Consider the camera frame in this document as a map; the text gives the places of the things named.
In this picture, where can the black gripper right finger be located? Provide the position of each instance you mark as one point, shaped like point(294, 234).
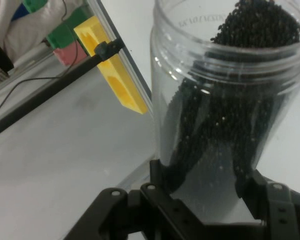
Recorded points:
point(277, 205)

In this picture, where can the yellow plastic box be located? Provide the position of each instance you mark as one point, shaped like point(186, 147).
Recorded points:
point(119, 82)

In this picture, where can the blue plastic block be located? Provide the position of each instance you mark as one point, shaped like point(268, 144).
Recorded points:
point(19, 12)

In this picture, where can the clear plastic jar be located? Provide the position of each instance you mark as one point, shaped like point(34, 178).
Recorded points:
point(164, 100)

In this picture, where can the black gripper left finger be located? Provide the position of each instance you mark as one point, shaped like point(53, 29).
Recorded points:
point(164, 207)

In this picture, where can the black seeds pile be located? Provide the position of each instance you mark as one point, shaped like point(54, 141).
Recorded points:
point(227, 112)

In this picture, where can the white cloth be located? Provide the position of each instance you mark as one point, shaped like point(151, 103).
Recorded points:
point(39, 25)

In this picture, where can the short aluminium frame rail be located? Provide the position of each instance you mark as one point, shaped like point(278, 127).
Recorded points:
point(137, 75)

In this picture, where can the large green plastic block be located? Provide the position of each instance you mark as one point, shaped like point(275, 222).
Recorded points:
point(62, 37)

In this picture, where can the small green plastic block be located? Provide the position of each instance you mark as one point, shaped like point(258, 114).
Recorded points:
point(35, 5)

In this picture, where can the pink plastic block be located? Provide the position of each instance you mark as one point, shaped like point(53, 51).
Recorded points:
point(67, 56)

